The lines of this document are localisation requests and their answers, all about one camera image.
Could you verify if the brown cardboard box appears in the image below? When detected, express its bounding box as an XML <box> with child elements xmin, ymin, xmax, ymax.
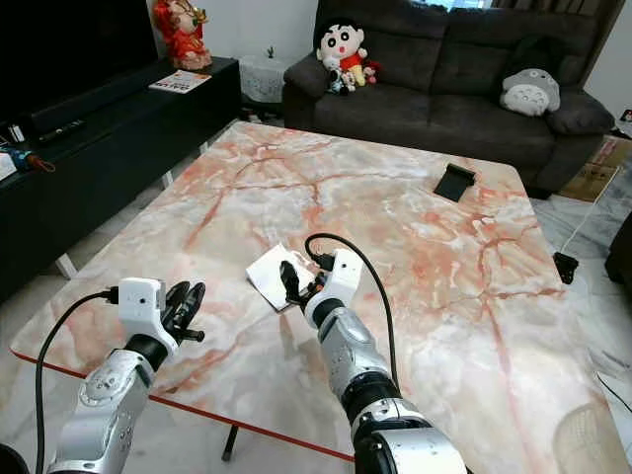
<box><xmin>558</xmin><ymin>135</ymin><xmax>632</xmax><ymax>203</ymax></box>

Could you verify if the dark grey cushion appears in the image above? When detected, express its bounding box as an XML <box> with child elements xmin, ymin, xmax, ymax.
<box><xmin>513</xmin><ymin>35</ymin><xmax>572</xmax><ymax>80</ymax></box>

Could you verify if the cartoon boy plush doll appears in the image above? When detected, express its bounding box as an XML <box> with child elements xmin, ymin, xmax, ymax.
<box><xmin>318</xmin><ymin>22</ymin><xmax>381</xmax><ymax>96</ymax></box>

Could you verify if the marble pattern low table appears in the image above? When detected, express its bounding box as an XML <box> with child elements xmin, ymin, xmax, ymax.
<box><xmin>10</xmin><ymin>120</ymin><xmax>618</xmax><ymax>474</ymax></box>

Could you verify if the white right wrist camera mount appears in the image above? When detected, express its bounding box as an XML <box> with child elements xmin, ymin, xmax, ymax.
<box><xmin>306</xmin><ymin>249</ymin><xmax>362</xmax><ymax>303</ymax></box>

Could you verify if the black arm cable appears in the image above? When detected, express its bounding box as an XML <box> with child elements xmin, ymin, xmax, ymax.
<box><xmin>303</xmin><ymin>232</ymin><xmax>402</xmax><ymax>388</ymax></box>
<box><xmin>36</xmin><ymin>289</ymin><xmax>119</xmax><ymax>474</ymax></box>

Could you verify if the black phone stand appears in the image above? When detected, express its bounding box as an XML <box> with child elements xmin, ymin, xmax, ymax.
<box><xmin>434</xmin><ymin>163</ymin><xmax>477</xmax><ymax>203</ymax></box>

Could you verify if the black power plug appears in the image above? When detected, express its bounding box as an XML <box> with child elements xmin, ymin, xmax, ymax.
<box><xmin>553</xmin><ymin>253</ymin><xmax>581</xmax><ymax>285</ymax></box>

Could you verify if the blue white box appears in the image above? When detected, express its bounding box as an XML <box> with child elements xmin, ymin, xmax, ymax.
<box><xmin>0</xmin><ymin>143</ymin><xmax>27</xmax><ymax>181</ymax></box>

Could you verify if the white lace side table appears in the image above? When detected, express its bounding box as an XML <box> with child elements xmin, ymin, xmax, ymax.
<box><xmin>239</xmin><ymin>54</ymin><xmax>287</xmax><ymax>105</ymax></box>

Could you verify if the black rubbish bin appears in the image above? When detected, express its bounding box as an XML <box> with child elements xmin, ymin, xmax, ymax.
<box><xmin>0</xmin><ymin>444</ymin><xmax>29</xmax><ymax>474</ymax></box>

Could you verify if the orange cord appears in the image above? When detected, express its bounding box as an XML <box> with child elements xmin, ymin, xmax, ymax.
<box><xmin>24</xmin><ymin>152</ymin><xmax>58</xmax><ymax>175</ymax></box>

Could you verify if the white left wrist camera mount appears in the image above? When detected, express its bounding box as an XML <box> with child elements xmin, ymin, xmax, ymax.
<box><xmin>117</xmin><ymin>278</ymin><xmax>179</xmax><ymax>342</ymax></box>

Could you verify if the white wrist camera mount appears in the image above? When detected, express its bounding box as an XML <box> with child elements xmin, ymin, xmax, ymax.
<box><xmin>117</xmin><ymin>278</ymin><xmax>179</xmax><ymax>342</ymax></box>
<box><xmin>306</xmin><ymin>249</ymin><xmax>362</xmax><ymax>303</ymax></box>

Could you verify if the red gold figurine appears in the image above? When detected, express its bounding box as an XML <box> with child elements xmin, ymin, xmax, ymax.
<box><xmin>155</xmin><ymin>0</ymin><xmax>214</xmax><ymax>72</ymax></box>

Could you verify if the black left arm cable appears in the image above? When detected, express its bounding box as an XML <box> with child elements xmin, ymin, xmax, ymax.
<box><xmin>36</xmin><ymin>289</ymin><xmax>119</xmax><ymax>474</ymax></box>

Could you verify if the dark grey fabric sofa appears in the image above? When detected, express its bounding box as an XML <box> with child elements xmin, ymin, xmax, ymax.
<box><xmin>281</xmin><ymin>0</ymin><xmax>615</xmax><ymax>194</ymax></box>

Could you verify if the black TV cabinet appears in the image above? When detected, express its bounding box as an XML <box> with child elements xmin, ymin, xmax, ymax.
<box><xmin>0</xmin><ymin>56</ymin><xmax>243</xmax><ymax>302</ymax></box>

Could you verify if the black table leg grey tip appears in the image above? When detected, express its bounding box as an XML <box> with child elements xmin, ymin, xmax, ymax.
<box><xmin>222</xmin><ymin>425</ymin><xmax>241</xmax><ymax>462</ymax></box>

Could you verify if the black soundbar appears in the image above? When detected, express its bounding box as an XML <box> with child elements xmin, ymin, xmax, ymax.
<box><xmin>28</xmin><ymin>85</ymin><xmax>161</xmax><ymax>135</ymax></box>

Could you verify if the white floor cable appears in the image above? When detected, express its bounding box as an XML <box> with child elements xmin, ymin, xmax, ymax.
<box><xmin>565</xmin><ymin>168</ymin><xmax>615</xmax><ymax>256</ymax></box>

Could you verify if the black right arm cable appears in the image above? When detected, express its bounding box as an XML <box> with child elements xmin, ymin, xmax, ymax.
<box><xmin>303</xmin><ymin>232</ymin><xmax>402</xmax><ymax>388</ymax></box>

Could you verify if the grey Totoro plush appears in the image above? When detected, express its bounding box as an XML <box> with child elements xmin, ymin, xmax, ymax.
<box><xmin>500</xmin><ymin>67</ymin><xmax>562</xmax><ymax>118</ymax></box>

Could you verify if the white orange magazine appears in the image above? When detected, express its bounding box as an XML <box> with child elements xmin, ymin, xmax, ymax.
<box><xmin>148</xmin><ymin>69</ymin><xmax>213</xmax><ymax>95</ymax></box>

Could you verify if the black remote control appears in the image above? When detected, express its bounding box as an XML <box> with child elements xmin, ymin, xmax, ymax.
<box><xmin>47</xmin><ymin>118</ymin><xmax>88</xmax><ymax>141</ymax></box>

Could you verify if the black television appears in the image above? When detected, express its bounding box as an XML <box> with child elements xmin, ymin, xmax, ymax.
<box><xmin>0</xmin><ymin>0</ymin><xmax>164</xmax><ymax>127</ymax></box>

